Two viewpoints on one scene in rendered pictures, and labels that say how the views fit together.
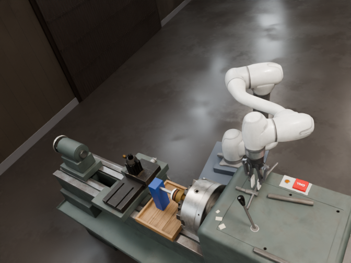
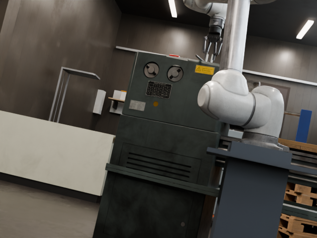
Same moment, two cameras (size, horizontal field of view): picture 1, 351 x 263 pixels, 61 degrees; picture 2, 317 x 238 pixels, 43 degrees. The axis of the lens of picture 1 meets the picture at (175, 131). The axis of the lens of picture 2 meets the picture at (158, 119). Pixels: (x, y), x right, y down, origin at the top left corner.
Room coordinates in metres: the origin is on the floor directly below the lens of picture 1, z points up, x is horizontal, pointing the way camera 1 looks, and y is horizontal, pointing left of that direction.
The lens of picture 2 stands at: (2.98, -1.59, 0.68)
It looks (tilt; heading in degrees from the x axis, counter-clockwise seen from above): 5 degrees up; 154
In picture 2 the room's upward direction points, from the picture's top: 12 degrees clockwise
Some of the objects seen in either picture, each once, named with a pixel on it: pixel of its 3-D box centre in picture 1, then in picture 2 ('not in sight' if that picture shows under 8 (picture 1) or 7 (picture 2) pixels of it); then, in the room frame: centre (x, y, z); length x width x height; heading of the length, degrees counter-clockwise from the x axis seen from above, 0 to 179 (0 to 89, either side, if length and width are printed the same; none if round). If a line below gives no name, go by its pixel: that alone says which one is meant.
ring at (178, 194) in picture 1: (181, 197); not in sight; (1.13, 0.06, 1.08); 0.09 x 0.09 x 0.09; 46
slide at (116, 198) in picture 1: (132, 183); not in sight; (1.46, 0.38, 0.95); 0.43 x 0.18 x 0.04; 136
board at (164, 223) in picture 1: (169, 207); (289, 146); (1.23, 0.16, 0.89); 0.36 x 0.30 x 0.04; 136
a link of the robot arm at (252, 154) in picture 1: (255, 148); (216, 23); (0.93, -0.32, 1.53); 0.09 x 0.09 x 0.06
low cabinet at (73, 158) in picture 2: not in sight; (50, 152); (-2.44, -0.37, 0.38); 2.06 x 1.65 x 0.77; 56
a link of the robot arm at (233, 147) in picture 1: (233, 143); (263, 111); (1.59, -0.40, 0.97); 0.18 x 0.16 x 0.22; 82
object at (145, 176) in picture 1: (139, 174); not in sight; (1.49, 0.32, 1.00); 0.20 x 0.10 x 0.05; 46
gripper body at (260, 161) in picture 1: (255, 160); (214, 35); (0.93, -0.32, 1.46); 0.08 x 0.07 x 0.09; 46
